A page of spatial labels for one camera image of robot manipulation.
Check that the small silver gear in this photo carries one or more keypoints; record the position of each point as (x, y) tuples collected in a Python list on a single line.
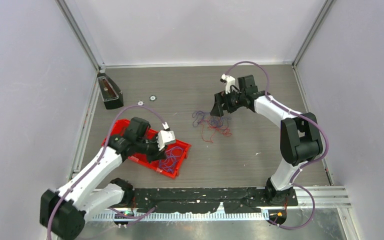
[(140, 103), (152, 98)]

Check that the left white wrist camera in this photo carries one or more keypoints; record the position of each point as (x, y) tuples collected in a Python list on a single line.
[(165, 137)]

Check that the slotted cable duct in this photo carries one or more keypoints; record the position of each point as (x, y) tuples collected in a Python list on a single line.
[(109, 215)]

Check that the black wedge stand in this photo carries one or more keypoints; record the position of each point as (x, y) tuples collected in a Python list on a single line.
[(111, 94)]

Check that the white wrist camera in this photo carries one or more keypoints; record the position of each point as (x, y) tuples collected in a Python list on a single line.
[(165, 137), (228, 81)]

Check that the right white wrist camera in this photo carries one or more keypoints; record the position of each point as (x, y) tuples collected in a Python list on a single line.
[(228, 81)]

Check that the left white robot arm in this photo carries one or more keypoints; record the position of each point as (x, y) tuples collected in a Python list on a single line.
[(66, 210)]

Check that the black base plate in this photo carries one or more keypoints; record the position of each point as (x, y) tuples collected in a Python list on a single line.
[(204, 200)]

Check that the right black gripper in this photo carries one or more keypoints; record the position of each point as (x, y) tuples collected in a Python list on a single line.
[(217, 109)]

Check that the red three-compartment bin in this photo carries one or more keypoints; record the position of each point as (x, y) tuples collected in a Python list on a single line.
[(175, 153)]

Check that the small silver gear right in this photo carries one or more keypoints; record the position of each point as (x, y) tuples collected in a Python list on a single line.
[(152, 98)]

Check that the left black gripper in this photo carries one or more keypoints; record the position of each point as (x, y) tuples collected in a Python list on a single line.
[(157, 154)]

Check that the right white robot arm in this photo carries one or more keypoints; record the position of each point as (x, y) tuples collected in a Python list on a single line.
[(300, 139)]

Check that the small silver gear left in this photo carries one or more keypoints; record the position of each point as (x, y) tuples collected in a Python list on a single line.
[(140, 103)]

